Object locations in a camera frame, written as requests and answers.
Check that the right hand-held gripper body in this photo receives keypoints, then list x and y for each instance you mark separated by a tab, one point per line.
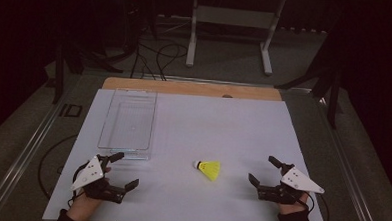
299	181

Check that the grey metal stand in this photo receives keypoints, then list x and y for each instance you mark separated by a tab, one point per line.
234	17

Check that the white table mat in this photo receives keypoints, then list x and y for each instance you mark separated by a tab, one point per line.
216	134

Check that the black rectangular frame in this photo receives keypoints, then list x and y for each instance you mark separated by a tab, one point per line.
70	110

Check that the yellow shuttlecock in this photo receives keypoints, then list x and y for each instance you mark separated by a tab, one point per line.
210	169

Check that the person's right hand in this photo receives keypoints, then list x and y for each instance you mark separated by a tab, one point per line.
291	208

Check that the wooden table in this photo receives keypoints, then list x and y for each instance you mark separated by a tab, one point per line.
191	88

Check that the person's left hand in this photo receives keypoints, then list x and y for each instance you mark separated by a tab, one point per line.
83	207

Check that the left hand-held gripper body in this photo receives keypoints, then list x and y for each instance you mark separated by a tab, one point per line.
92	172

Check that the metal floor rail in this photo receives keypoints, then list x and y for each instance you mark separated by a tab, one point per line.
351	174
25	153

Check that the clear plastic container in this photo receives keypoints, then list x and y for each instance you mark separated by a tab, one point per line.
128	124

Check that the black tripod stand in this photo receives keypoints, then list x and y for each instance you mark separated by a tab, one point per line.
66	58
328	79

